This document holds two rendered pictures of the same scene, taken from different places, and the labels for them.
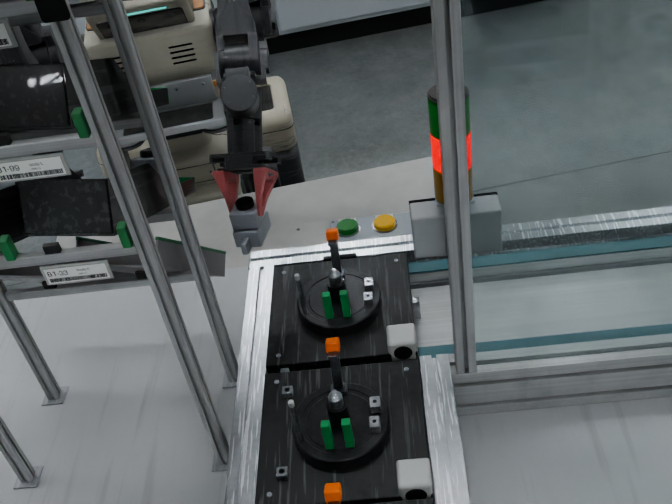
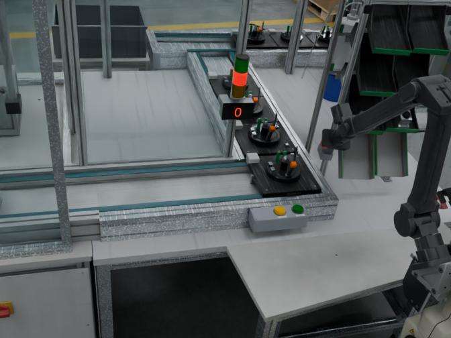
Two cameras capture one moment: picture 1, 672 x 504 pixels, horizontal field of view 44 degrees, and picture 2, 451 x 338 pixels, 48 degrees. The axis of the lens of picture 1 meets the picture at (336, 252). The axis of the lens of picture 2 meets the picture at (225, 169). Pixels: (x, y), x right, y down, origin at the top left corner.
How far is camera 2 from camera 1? 257 cm
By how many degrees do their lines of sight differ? 101
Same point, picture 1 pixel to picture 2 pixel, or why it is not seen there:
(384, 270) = (270, 186)
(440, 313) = (241, 188)
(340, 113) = not seen: outside the picture
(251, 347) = (310, 162)
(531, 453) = not seen: hidden behind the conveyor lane
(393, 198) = (290, 276)
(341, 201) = (321, 274)
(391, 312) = (260, 169)
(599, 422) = not seen: hidden behind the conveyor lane
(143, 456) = (334, 161)
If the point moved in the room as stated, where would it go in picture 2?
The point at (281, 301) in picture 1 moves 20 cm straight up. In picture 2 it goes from (308, 174) to (319, 132)
